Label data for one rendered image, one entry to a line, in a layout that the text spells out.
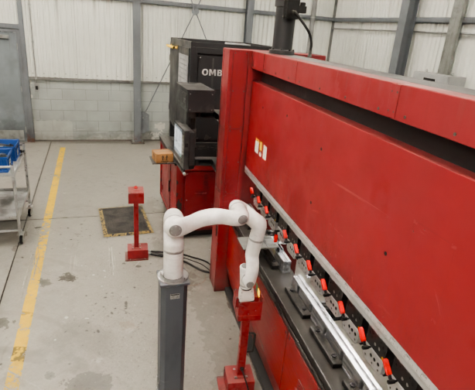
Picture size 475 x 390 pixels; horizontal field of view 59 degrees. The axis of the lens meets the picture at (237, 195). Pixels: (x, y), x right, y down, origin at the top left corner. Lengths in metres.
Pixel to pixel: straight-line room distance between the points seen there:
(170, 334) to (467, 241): 1.91
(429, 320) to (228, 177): 2.49
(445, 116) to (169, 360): 2.21
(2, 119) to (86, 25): 2.48
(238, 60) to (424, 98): 2.19
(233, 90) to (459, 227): 2.48
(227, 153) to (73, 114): 6.20
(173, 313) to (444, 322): 1.64
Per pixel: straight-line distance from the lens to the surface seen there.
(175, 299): 2.69
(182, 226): 2.42
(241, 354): 3.19
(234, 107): 3.67
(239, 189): 3.88
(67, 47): 9.40
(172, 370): 3.04
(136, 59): 9.24
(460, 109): 1.54
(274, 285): 2.91
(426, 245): 1.68
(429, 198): 1.65
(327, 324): 2.50
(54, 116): 9.62
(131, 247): 4.88
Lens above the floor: 2.44
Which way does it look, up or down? 21 degrees down
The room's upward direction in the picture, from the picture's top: 5 degrees clockwise
